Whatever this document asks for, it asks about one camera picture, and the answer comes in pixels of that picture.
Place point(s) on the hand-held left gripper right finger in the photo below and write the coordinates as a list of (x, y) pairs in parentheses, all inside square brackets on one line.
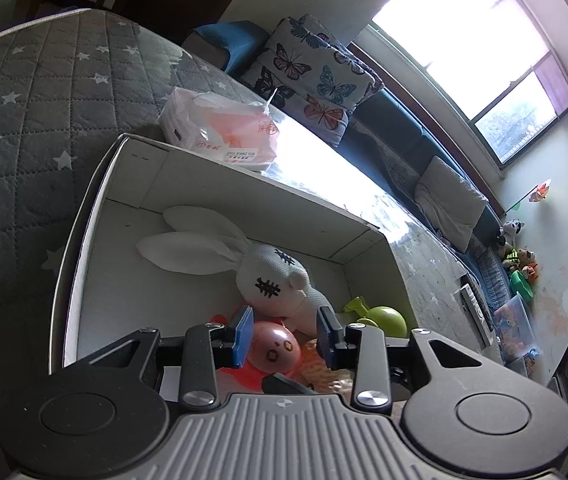
[(326, 337)]

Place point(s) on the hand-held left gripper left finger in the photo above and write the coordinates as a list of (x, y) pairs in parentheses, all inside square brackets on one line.
[(243, 337)]

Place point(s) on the red round plastic toy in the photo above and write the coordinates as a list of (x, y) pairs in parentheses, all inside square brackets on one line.
[(274, 347)]

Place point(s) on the green round plastic toy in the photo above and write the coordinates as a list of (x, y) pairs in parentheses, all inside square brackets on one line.
[(386, 320)]

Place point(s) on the white knitted rabbit plush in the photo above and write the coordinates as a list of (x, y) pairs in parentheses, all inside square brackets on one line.
[(264, 272)]

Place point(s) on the black and white cardboard box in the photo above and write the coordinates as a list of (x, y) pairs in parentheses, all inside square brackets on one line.
[(163, 200)]

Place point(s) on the clear plastic toy box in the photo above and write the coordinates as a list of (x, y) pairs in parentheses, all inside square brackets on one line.
[(514, 325)]

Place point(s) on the orange plush toy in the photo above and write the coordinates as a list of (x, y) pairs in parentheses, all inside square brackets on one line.
[(526, 260)]

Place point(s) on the black and white plush toy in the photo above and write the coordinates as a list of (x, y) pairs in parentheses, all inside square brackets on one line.
[(513, 229)]

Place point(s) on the white cushion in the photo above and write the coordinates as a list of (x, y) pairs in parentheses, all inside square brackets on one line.
[(451, 202)]

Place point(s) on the colourful pinwheel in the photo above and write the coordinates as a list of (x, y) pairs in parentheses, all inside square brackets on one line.
[(539, 194)]

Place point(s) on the blue sofa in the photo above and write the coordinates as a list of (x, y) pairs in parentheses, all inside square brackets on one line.
[(399, 140)]

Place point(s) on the pink tissue pack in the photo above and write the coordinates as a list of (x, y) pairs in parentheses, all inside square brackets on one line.
[(223, 127)]

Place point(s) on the butterfly print pillow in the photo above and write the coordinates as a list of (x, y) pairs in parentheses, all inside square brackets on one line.
[(314, 75)]

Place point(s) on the grey quilted star table cover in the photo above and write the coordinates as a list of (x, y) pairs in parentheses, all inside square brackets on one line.
[(28, 160)]

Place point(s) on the window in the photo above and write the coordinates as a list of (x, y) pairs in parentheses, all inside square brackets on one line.
[(469, 45)]

